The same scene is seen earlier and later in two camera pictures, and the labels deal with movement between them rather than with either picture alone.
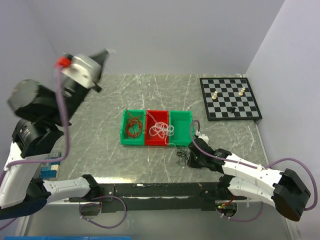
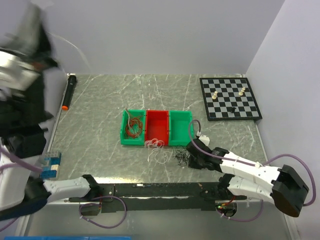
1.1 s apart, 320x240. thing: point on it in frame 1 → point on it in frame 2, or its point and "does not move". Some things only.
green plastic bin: x=140 y=114 does not move
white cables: x=161 y=129 → x=155 y=145
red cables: x=134 y=126 does not move
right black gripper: x=191 y=163 does not move
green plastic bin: x=181 y=120 does not move
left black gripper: x=100 y=57 → x=34 y=42
